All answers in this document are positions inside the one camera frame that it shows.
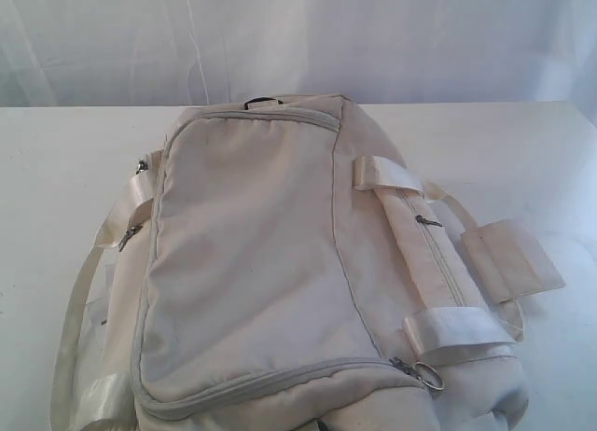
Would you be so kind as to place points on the white backdrop curtain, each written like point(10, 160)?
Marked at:
point(173, 52)

